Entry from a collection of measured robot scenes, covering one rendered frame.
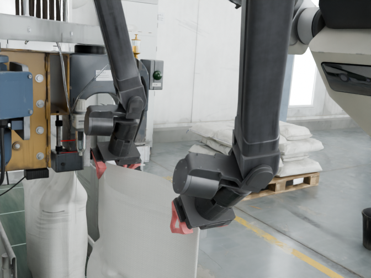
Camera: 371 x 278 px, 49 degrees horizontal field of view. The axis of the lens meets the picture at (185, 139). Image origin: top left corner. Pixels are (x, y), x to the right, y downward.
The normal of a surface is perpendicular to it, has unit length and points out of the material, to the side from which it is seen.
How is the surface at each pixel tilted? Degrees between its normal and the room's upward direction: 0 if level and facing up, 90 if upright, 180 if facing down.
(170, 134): 90
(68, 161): 90
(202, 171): 122
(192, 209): 45
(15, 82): 90
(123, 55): 103
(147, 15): 90
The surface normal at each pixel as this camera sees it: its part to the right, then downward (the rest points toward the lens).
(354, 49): -0.50, -0.70
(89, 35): 0.94, 0.13
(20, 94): 0.84, 0.17
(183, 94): 0.53, 0.22
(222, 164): 0.42, -0.70
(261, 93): 0.11, 0.69
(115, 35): 0.33, 0.47
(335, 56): -0.68, 0.68
